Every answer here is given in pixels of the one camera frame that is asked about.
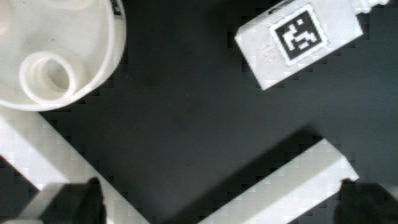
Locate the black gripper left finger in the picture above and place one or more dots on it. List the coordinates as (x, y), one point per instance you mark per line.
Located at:
(71, 203)

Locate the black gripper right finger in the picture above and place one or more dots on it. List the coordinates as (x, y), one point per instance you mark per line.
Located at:
(368, 203)

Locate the white round stool seat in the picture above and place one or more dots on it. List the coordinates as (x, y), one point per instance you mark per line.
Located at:
(62, 40)

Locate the white front fence bar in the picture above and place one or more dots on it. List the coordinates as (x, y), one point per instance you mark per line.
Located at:
(48, 162)

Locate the white fence bar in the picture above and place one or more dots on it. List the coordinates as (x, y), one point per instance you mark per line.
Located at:
(291, 190)
(48, 162)

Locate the white right fence bar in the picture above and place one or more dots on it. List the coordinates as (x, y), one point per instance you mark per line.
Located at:
(291, 190)

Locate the white stool leg with tag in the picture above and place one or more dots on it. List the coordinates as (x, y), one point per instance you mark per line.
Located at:
(295, 33)

